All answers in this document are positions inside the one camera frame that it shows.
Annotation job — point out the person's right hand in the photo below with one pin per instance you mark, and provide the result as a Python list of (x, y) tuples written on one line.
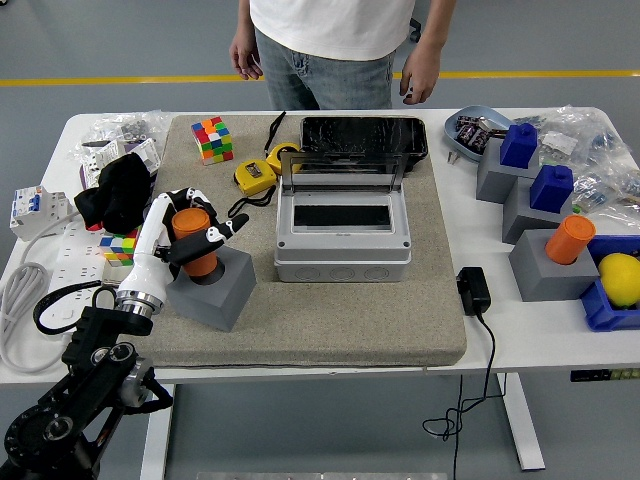
[(242, 57)]

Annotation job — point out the person's left hand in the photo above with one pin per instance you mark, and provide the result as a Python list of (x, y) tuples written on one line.
[(422, 75)]

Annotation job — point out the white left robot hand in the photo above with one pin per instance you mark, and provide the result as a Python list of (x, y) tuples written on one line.
[(150, 250)]

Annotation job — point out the orange cylinder battery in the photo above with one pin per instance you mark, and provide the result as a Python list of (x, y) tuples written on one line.
[(190, 225), (567, 242)]

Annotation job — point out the grey electrical box clear lid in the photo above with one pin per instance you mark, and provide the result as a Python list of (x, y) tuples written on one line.
[(342, 272)]

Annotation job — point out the person's right forearm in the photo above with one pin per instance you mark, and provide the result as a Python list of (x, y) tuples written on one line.
[(245, 22)]

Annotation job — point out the person's left forearm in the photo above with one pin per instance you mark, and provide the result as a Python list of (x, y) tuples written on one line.
[(435, 25)]

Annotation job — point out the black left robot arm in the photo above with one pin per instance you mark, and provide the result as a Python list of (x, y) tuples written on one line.
[(100, 330)]

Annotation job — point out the blue block battery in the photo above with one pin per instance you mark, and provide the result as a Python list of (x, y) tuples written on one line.
[(550, 192), (517, 147)]

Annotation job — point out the small colourful puzzle cube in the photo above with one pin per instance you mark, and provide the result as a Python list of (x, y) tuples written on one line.
[(117, 250)]

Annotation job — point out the black office chair base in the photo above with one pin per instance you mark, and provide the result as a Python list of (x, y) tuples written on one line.
[(415, 32)]

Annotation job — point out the pale blue dish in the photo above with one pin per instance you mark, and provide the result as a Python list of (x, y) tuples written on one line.
[(452, 130)]

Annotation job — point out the purple snack packet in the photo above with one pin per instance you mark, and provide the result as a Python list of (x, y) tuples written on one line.
[(470, 136), (466, 120)]

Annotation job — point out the black cloth glove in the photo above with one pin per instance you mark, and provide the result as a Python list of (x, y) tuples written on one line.
[(120, 190)]

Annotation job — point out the white power strip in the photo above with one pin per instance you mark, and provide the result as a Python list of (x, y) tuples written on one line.
[(75, 270)]

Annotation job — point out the grey cube holder block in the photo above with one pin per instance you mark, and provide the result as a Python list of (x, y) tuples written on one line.
[(520, 225), (545, 280), (495, 185), (220, 300)]

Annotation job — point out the silver snack packet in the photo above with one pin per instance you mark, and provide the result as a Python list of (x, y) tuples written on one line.
[(492, 125)]

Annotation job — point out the black plastic tray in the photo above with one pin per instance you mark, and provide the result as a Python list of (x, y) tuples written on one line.
[(360, 135)]

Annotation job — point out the large colourful puzzle cube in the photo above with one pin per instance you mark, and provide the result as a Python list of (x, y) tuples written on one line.
[(212, 140)]

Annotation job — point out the person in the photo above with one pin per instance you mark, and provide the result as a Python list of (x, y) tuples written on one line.
[(325, 25)]

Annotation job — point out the white printed package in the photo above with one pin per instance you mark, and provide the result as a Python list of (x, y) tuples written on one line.
[(140, 150)]

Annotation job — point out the yellow tape measure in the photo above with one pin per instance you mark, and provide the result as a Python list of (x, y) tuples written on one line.
[(280, 152), (252, 175)]

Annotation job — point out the white circuit breaker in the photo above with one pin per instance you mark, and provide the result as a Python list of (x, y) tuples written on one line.
[(35, 210)]

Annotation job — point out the clear bag of screws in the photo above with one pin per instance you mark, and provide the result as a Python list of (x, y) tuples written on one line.
[(125, 125)]

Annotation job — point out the beige fabric mat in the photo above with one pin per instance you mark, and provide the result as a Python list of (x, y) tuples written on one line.
[(300, 325)]

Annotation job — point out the clear bags of parts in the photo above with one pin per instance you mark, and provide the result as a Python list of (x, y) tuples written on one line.
[(590, 140)]

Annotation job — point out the white table leg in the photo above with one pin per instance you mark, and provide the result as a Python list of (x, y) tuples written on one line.
[(157, 435), (522, 425)]

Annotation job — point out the black power adapter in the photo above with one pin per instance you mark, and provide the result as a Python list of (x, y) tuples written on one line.
[(474, 292)]

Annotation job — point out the yellow lemon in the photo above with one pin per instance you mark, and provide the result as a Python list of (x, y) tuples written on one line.
[(620, 280)]

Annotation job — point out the blue storage bin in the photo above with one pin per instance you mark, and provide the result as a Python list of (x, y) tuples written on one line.
[(605, 312)]

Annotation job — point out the black table control panel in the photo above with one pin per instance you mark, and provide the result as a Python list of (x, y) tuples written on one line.
[(605, 375)]

